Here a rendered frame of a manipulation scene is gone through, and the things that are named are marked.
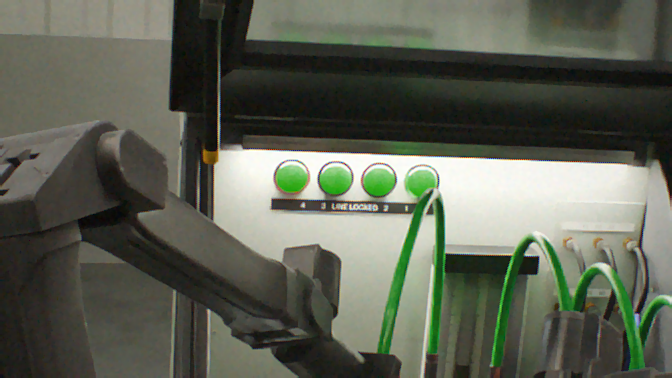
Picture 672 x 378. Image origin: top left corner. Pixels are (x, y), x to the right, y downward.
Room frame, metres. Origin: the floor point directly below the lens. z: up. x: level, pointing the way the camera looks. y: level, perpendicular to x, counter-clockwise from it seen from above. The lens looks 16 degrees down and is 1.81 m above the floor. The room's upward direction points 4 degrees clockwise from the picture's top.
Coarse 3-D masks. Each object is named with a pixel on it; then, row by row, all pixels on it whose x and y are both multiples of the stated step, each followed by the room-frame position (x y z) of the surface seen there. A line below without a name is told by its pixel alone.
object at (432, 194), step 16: (432, 192) 1.40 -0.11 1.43; (416, 208) 1.35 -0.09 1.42; (416, 224) 1.32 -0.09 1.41; (400, 256) 1.27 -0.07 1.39; (400, 272) 1.26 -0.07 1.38; (400, 288) 1.24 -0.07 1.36; (432, 304) 1.55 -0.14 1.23; (384, 320) 1.22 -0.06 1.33; (432, 320) 1.55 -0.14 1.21; (384, 336) 1.21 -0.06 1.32; (432, 336) 1.55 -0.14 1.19; (384, 352) 1.20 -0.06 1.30; (432, 352) 1.55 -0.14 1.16
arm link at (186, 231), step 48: (144, 144) 0.79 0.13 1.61; (144, 192) 0.77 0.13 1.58; (96, 240) 0.82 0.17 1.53; (144, 240) 0.83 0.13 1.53; (192, 240) 0.89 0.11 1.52; (192, 288) 0.92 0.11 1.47; (240, 288) 0.95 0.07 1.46; (288, 288) 1.02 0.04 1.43; (240, 336) 1.04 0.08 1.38; (288, 336) 1.05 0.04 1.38
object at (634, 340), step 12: (600, 264) 1.42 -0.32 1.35; (588, 276) 1.45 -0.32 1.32; (612, 276) 1.37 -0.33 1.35; (576, 288) 1.48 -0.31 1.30; (612, 288) 1.36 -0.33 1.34; (624, 288) 1.35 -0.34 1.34; (576, 300) 1.48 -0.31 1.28; (624, 300) 1.33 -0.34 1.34; (624, 312) 1.32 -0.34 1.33; (636, 324) 1.31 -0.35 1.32; (636, 336) 1.29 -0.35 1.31; (636, 348) 1.28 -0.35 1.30; (636, 360) 1.27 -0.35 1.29
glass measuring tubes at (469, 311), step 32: (448, 256) 1.60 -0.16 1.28; (480, 256) 1.61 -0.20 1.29; (448, 288) 1.61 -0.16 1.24; (480, 288) 1.64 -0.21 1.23; (448, 320) 1.61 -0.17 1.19; (480, 320) 1.64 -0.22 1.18; (512, 320) 1.63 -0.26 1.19; (448, 352) 1.63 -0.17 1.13; (480, 352) 1.64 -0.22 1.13; (512, 352) 1.63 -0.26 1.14
